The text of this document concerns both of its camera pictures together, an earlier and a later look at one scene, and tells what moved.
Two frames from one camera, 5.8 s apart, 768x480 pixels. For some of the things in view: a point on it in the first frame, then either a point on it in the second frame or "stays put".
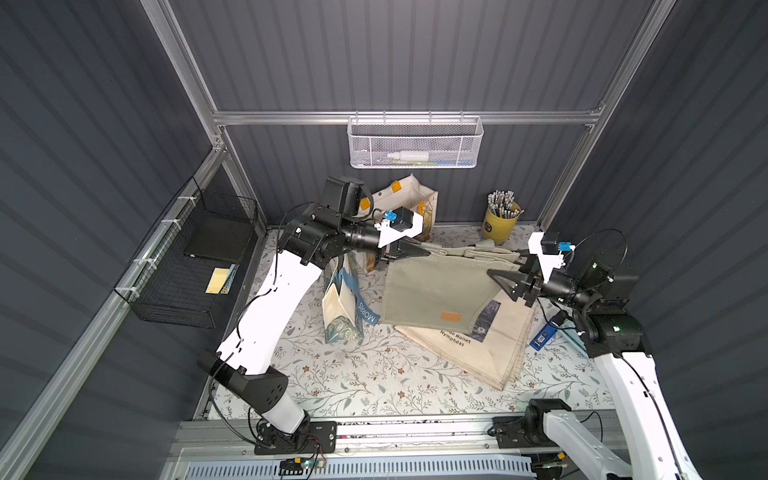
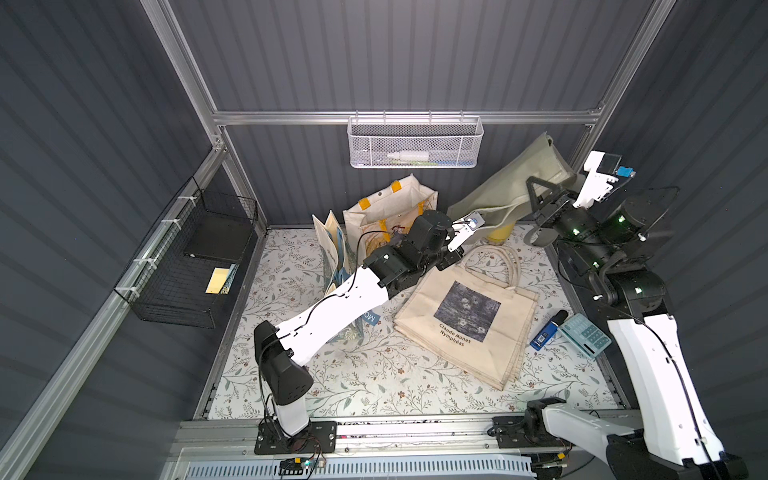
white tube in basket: x=409 y=156 stays put
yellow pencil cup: x=498 y=229 stays put
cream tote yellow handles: x=410 y=193 stays put
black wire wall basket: x=183 y=273 stays put
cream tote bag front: x=496 y=350 stays put
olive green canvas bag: x=449 y=290 to x=502 y=197
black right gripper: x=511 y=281 to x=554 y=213
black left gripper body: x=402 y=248 to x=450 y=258
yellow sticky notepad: x=217 y=280 stays put
